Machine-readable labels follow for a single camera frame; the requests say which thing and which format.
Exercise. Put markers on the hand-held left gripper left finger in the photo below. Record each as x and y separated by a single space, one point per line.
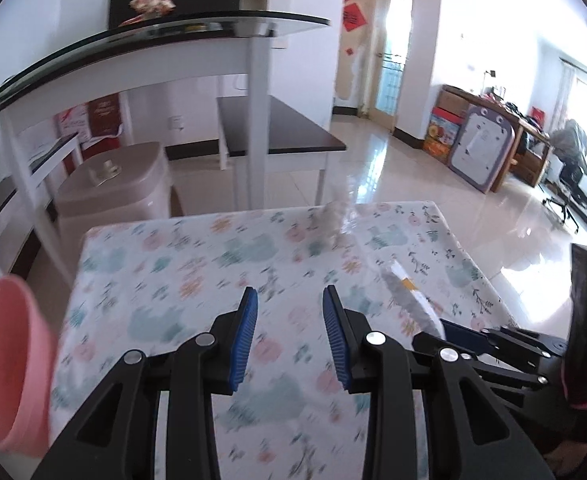
243 340

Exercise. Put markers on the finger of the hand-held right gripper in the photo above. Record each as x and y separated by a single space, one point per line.
503 367
461 334

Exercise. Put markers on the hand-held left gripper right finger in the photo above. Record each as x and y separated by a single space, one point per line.
336 340

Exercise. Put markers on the pink plastic bucket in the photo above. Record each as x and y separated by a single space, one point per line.
8 360

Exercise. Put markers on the floral tablecloth table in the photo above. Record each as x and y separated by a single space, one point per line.
173 270

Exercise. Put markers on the black office chair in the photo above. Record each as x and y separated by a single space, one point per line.
573 185

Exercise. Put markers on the clear plastic bag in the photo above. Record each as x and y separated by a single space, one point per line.
331 222

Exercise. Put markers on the grey plastic cover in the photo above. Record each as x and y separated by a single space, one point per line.
569 139

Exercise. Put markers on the wooden desk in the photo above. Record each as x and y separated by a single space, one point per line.
528 132

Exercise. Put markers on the grey folding panel with eyes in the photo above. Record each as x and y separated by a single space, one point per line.
481 150

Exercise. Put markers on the small red card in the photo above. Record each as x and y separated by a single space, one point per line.
536 114

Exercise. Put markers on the beige plastic stool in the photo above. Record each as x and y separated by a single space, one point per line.
123 185

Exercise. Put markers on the colourful printed carton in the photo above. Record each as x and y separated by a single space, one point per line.
441 135

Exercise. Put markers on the white curtain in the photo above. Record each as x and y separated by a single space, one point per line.
566 92

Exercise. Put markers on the brown cardboard box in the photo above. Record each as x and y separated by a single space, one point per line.
453 102

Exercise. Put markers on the black lamp stand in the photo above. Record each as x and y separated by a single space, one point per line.
493 84

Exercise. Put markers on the dark red carton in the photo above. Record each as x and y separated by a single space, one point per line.
106 117

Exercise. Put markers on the white red printed carton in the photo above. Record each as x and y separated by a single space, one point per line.
71 122

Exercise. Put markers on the glass panel door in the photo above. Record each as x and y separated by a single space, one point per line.
389 60

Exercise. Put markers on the white table with glass top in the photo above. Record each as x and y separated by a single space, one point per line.
123 52

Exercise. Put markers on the large red diamond paper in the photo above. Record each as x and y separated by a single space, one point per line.
355 17

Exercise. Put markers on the red box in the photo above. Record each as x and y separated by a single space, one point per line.
131 21

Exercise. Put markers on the glass vase with flowers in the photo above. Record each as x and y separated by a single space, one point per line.
151 4

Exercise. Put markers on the wall outlet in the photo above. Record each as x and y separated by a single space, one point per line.
175 123

